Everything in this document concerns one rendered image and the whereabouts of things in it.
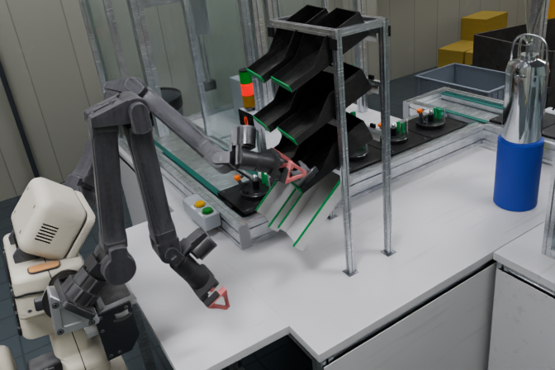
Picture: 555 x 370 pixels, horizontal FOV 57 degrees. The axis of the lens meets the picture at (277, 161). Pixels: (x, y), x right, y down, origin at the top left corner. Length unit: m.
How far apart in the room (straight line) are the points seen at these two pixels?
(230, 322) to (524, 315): 0.97
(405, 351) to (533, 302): 0.44
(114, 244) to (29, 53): 3.66
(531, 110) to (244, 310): 1.18
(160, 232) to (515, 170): 1.31
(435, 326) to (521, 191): 0.61
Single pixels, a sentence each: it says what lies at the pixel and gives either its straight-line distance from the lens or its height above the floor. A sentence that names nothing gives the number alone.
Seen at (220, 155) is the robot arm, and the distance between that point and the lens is 1.48.
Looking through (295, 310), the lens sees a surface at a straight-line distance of 1.64.
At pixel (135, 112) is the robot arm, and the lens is 1.16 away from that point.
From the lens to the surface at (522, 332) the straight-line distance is 2.01.
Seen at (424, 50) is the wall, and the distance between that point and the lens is 7.04.
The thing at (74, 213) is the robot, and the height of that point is 1.33.
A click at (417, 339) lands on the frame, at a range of 1.81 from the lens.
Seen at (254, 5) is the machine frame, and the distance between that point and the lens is 2.79.
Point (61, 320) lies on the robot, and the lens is 1.36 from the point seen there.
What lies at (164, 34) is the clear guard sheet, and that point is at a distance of 3.19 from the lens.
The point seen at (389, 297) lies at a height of 0.86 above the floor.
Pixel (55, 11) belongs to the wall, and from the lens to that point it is 4.82.
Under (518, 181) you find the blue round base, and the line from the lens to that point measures 2.08.
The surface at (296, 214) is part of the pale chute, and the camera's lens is 1.74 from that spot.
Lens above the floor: 1.94
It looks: 25 degrees down
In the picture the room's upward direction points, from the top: 7 degrees counter-clockwise
